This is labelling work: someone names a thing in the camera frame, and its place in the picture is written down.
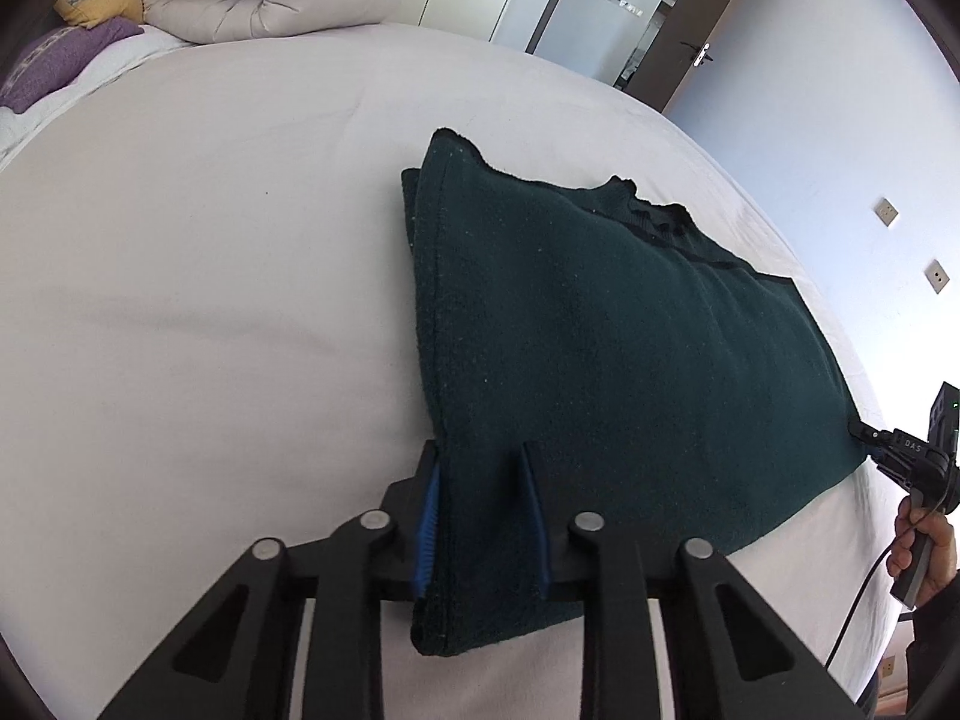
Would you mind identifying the dark brown door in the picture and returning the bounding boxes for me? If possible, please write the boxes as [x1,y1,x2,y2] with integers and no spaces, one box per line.
[524,0,778,114]

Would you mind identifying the purple patterned pillow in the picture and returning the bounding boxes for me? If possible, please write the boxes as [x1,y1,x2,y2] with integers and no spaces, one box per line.
[2,16,143,114]

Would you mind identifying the white pillow under cushions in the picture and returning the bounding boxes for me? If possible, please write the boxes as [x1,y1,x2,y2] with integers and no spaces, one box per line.
[2,25,189,167]

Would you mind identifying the right dark sleeve forearm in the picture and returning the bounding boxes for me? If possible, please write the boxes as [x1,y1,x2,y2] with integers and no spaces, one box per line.
[907,577,960,718]

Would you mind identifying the white bed mattress sheet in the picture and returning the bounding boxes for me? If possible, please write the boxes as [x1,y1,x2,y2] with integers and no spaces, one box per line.
[2,25,896,718]

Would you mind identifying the person's right hand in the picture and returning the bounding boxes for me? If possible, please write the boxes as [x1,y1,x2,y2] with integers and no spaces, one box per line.
[885,497,958,608]

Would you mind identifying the upper wall switch plate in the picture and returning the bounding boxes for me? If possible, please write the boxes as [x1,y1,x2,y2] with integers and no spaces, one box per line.
[874,197,900,227]

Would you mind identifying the dark green knit sweater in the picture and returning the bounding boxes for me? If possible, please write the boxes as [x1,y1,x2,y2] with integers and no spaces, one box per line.
[402,128,866,656]

